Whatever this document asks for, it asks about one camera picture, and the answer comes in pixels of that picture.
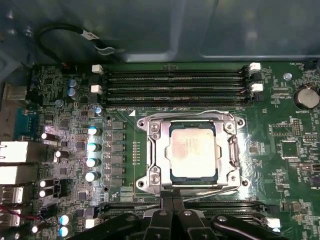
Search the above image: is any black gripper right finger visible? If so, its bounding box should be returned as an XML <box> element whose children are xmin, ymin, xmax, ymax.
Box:
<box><xmin>173</xmin><ymin>191</ymin><xmax>291</xmax><ymax>240</ymax></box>

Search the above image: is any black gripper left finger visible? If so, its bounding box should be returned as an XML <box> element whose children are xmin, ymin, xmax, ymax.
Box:
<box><xmin>67</xmin><ymin>191</ymin><xmax>177</xmax><ymax>240</ymax></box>

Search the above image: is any thin metal locking lever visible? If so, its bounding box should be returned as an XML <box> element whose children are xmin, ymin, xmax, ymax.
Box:
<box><xmin>147</xmin><ymin>108</ymin><xmax>235</xmax><ymax>120</ymax></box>
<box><xmin>181</xmin><ymin>186</ymin><xmax>240</xmax><ymax>202</ymax></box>

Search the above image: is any metal socket cover frame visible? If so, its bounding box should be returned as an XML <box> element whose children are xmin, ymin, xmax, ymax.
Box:
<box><xmin>149</xmin><ymin>119</ymin><xmax>237</xmax><ymax>191</ymax></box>

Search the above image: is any silver CPU plate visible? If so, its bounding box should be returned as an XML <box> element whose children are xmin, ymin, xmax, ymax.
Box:
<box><xmin>164</xmin><ymin>122</ymin><xmax>223</xmax><ymax>186</ymax></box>

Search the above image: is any CPU socket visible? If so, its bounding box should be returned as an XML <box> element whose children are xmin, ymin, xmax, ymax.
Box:
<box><xmin>136</xmin><ymin>109</ymin><xmax>248</xmax><ymax>198</ymax></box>

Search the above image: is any green motherboard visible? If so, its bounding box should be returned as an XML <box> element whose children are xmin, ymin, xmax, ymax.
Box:
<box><xmin>0</xmin><ymin>61</ymin><xmax>320</xmax><ymax>240</ymax></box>

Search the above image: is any silver port housing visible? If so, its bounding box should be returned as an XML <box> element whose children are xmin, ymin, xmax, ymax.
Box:
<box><xmin>3</xmin><ymin>83</ymin><xmax>28</xmax><ymax>108</ymax></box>
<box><xmin>0</xmin><ymin>141</ymin><xmax>29</xmax><ymax>163</ymax></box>
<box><xmin>0</xmin><ymin>186</ymin><xmax>25</xmax><ymax>205</ymax></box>
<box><xmin>0</xmin><ymin>164</ymin><xmax>38</xmax><ymax>186</ymax></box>
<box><xmin>0</xmin><ymin>208</ymin><xmax>22</xmax><ymax>227</ymax></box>

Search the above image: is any blue port connector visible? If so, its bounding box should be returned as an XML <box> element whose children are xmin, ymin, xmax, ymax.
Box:
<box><xmin>13</xmin><ymin>109</ymin><xmax>39</xmax><ymax>140</ymax></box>

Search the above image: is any round coin battery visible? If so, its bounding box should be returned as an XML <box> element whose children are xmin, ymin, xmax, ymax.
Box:
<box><xmin>293</xmin><ymin>84</ymin><xmax>320</xmax><ymax>110</ymax></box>

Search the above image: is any black open PC case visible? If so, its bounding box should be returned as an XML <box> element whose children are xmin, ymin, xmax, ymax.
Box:
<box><xmin>0</xmin><ymin>0</ymin><xmax>320</xmax><ymax>86</ymax></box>

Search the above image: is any black wire white label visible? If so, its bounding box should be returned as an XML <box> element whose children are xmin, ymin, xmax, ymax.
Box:
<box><xmin>38</xmin><ymin>23</ymin><xmax>126</xmax><ymax>63</ymax></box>

